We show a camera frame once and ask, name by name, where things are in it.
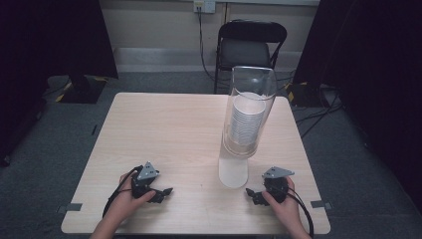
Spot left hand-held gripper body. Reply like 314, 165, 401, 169
130, 160, 161, 200

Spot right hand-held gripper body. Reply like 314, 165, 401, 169
261, 165, 296, 204

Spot person's right hand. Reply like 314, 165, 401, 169
261, 176, 306, 231

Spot person's left hand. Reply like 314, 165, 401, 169
110, 171, 157, 227

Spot clear tube cup dispenser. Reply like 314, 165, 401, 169
217, 65, 279, 190

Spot grey tape strip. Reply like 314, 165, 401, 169
310, 199, 333, 210
56, 202, 84, 214

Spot stack of white paper cups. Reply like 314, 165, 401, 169
229, 94, 268, 147

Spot black stand base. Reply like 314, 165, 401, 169
285, 81, 329, 109
55, 75, 109, 105

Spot black folding chair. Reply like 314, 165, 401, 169
213, 19, 289, 95

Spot black curtain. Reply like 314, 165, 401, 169
293, 0, 422, 213
0, 0, 119, 167

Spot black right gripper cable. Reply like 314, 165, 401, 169
286, 186, 316, 239

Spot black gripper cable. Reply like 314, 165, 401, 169
102, 166, 140, 219
286, 186, 316, 239

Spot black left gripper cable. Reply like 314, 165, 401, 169
102, 166, 140, 219

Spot black floor cables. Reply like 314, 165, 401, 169
294, 87, 344, 139

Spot black power cable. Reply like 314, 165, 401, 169
197, 7, 217, 83

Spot white wall socket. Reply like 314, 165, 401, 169
193, 0, 217, 15

